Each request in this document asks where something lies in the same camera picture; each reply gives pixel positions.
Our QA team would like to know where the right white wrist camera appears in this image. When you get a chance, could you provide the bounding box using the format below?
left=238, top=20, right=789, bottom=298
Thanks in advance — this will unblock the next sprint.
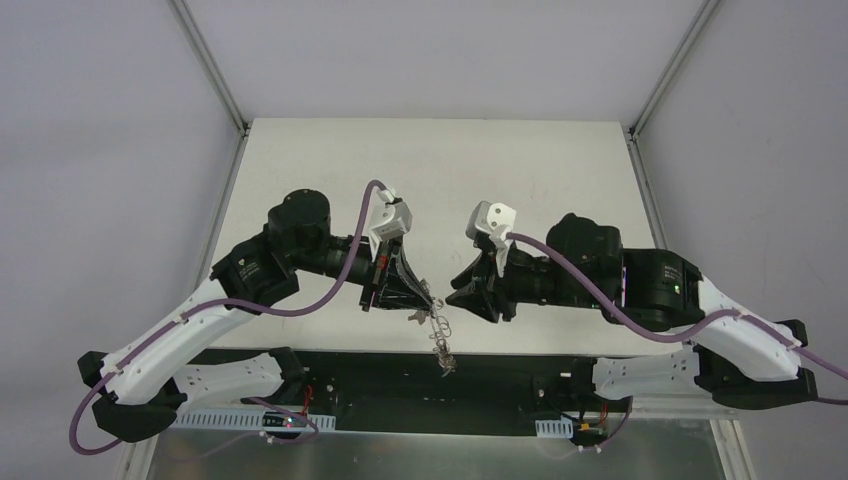
left=465, top=200, right=517, bottom=277

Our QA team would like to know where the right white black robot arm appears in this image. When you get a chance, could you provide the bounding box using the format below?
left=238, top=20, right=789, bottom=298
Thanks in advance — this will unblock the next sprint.
left=447, top=213, right=818, bottom=410

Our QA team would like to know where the white cable duct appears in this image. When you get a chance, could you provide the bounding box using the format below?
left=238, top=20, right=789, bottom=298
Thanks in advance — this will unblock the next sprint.
left=534, top=417, right=574, bottom=439
left=170, top=408, right=336, bottom=433

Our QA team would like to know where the left white cable duct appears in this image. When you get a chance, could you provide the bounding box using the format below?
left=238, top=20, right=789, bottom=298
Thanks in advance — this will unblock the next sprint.
left=170, top=408, right=336, bottom=433

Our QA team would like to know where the metal disc keyring holder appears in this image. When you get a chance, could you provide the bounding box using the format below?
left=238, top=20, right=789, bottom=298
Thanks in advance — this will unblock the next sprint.
left=407, top=297, right=457, bottom=378

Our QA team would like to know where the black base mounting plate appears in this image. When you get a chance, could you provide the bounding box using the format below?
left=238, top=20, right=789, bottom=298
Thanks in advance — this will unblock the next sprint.
left=239, top=349, right=690, bottom=439

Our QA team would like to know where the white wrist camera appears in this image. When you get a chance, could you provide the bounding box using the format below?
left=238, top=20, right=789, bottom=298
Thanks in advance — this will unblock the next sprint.
left=465, top=200, right=517, bottom=277
left=367, top=187, right=413, bottom=260

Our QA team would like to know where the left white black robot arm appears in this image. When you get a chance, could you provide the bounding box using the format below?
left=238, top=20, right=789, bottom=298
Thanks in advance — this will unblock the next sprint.
left=78, top=180, right=434, bottom=443

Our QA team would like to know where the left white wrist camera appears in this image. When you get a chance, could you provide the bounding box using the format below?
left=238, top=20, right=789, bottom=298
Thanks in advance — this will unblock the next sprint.
left=367, top=187, right=413, bottom=260

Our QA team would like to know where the right white cable duct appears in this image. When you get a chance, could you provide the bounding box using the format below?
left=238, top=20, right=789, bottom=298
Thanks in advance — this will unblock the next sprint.
left=534, top=417, right=574, bottom=439

